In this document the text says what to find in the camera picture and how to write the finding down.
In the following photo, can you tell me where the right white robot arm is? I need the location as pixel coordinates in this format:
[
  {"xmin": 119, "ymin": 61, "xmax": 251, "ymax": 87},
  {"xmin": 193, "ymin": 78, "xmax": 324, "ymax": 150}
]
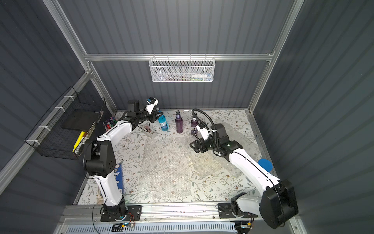
[{"xmin": 190, "ymin": 123, "xmax": 299, "ymax": 229}]

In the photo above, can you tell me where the black notebook in basket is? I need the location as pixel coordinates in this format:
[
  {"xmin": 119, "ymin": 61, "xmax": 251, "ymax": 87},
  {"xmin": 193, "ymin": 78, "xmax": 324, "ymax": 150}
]
[{"xmin": 61, "ymin": 109, "xmax": 101, "ymax": 132}]

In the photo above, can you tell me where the white ventilated cable duct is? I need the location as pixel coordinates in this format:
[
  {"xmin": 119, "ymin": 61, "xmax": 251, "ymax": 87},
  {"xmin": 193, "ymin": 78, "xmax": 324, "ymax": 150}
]
[{"xmin": 63, "ymin": 221, "xmax": 237, "ymax": 234}]

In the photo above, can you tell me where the blue-lid pencil jar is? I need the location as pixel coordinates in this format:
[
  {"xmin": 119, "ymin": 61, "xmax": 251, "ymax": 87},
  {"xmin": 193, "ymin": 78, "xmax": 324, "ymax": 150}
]
[{"xmin": 258, "ymin": 159, "xmax": 273, "ymax": 173}]

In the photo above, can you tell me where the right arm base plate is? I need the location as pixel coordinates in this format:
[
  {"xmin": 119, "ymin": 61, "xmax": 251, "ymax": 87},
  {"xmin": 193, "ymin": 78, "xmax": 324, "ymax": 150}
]
[{"xmin": 215, "ymin": 202, "xmax": 258, "ymax": 219}]

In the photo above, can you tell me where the dark purple labelled bottle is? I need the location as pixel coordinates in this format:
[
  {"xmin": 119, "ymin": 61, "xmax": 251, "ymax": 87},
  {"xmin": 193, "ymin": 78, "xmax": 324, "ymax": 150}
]
[{"xmin": 191, "ymin": 117, "xmax": 199, "ymax": 136}]

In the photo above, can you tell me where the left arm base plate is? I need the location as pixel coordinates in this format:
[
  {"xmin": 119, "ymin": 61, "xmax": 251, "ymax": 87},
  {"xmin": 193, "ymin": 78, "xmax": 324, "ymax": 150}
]
[{"xmin": 100, "ymin": 205, "xmax": 143, "ymax": 222}]

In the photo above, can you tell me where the black wire wall basket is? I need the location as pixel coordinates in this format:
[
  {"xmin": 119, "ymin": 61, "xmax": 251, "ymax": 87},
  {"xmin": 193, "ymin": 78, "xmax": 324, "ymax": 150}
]
[{"xmin": 25, "ymin": 88, "xmax": 110, "ymax": 160}]

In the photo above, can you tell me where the blue liquid glass bottle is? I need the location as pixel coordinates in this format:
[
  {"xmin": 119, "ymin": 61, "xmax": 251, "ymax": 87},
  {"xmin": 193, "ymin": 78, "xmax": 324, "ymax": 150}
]
[{"xmin": 158, "ymin": 113, "xmax": 169, "ymax": 132}]

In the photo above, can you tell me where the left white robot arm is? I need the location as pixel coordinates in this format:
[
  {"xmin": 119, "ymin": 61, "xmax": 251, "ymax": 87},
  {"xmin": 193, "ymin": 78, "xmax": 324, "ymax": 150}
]
[{"xmin": 83, "ymin": 97, "xmax": 161, "ymax": 220}]

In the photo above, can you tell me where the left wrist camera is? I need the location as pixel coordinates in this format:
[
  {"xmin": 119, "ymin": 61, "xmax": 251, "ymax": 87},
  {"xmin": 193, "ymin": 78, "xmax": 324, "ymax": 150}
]
[{"xmin": 146, "ymin": 97, "xmax": 159, "ymax": 114}]

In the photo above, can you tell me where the white tape dispenser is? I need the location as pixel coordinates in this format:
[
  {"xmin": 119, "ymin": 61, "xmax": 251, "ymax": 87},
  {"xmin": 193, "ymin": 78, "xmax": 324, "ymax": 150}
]
[{"xmin": 142, "ymin": 126, "xmax": 157, "ymax": 139}]

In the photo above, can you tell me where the aluminium front rail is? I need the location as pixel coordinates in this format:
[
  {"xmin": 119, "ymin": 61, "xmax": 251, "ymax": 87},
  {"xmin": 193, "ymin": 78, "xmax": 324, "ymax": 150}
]
[{"xmin": 58, "ymin": 201, "xmax": 251, "ymax": 225}]

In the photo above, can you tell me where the blue sticker sheet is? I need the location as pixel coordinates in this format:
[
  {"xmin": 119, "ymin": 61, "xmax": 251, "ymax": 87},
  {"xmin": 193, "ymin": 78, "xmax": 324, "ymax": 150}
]
[{"xmin": 114, "ymin": 163, "xmax": 123, "ymax": 194}]

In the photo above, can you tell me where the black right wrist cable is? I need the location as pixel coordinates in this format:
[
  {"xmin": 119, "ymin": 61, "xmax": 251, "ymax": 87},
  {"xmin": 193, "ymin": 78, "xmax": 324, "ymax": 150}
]
[{"xmin": 191, "ymin": 108, "xmax": 217, "ymax": 138}]

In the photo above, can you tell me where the purple liquid glass bottle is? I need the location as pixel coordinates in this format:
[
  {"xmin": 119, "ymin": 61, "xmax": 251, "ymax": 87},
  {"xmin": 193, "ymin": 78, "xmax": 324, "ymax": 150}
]
[{"xmin": 175, "ymin": 110, "xmax": 184, "ymax": 134}]

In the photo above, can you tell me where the yellow highlighter in basket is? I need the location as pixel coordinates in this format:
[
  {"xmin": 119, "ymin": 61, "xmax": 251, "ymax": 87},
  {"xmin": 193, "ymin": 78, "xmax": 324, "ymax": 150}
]
[{"xmin": 73, "ymin": 132, "xmax": 86, "ymax": 152}]

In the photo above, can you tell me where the white wire wall basket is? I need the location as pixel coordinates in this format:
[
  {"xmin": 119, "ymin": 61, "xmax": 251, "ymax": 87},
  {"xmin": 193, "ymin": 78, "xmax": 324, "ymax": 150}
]
[{"xmin": 149, "ymin": 57, "xmax": 216, "ymax": 82}]

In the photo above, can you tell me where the bubble wrap sheet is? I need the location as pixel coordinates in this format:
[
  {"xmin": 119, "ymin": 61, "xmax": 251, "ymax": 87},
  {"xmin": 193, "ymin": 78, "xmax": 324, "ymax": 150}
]
[
  {"xmin": 206, "ymin": 110, "xmax": 263, "ymax": 162},
  {"xmin": 134, "ymin": 137, "xmax": 240, "ymax": 203}
]

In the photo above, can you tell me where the pink marker cup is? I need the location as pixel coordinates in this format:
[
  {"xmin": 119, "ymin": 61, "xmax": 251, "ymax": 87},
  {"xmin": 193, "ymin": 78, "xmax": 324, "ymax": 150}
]
[{"xmin": 103, "ymin": 117, "xmax": 118, "ymax": 131}]

